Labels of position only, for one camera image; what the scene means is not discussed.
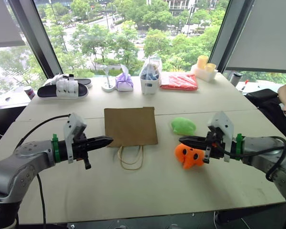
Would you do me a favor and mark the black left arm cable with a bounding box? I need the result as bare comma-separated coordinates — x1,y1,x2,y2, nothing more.
14,114,72,229

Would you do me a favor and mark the white plastic basket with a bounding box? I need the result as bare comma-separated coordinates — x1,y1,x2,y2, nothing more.
139,71,163,95

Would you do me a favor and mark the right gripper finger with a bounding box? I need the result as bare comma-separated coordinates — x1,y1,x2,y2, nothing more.
181,141,208,151
178,135,208,144

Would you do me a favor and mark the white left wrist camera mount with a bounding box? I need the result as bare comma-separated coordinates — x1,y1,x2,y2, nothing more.
62,113,88,164

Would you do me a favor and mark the tall yellow cup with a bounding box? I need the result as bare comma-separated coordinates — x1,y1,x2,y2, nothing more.
196,55,209,70

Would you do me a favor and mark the black white slide sandal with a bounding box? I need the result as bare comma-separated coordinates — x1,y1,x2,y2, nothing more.
37,79,90,101
43,73,93,89

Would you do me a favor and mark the purple tissue pouch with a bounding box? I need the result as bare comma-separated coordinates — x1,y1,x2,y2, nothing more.
115,64,134,92

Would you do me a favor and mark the white can red label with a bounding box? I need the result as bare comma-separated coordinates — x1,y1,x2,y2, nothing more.
23,85,36,101

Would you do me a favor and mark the grey thermos bottle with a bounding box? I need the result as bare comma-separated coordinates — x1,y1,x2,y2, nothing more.
229,72,244,88

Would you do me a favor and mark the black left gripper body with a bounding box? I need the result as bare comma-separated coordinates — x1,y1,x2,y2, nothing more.
72,132,92,170

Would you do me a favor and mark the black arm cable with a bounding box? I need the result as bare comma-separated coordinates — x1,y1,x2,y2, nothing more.
214,136,286,182
14,114,72,229

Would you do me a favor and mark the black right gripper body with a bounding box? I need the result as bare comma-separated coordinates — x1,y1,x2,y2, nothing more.
203,128,226,165

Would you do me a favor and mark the grey roller blind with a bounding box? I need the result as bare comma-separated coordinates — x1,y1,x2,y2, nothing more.
0,0,26,49
225,0,286,74

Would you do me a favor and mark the white plastic tray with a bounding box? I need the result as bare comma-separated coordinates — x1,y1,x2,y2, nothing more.
190,63,219,83

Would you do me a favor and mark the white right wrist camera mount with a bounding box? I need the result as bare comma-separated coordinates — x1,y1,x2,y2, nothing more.
206,111,235,163

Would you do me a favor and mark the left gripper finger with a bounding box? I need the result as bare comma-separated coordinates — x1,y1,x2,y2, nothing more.
86,136,114,145
86,142,112,152

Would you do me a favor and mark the white stand base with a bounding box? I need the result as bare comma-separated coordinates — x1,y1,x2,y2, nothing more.
101,64,118,93

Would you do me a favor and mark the green plush toy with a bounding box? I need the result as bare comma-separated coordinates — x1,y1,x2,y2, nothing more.
170,116,197,136

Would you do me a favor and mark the short yellow cup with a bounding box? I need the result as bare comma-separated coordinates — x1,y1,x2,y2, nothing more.
204,62,217,73

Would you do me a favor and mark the clear bag of items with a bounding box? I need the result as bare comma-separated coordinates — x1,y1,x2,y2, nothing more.
140,55,163,81

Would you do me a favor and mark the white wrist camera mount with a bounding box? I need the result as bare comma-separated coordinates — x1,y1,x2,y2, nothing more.
62,113,88,164
206,111,235,163

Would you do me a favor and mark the red plastic packet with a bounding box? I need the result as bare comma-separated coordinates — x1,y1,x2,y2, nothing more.
160,73,199,92

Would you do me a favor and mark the orange plush toy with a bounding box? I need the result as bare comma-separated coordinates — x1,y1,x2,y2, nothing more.
174,143,205,170

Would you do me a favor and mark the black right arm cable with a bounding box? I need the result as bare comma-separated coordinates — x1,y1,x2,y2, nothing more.
214,136,286,182

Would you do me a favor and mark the brown paper bag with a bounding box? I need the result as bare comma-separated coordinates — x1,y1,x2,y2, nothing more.
103,106,159,171

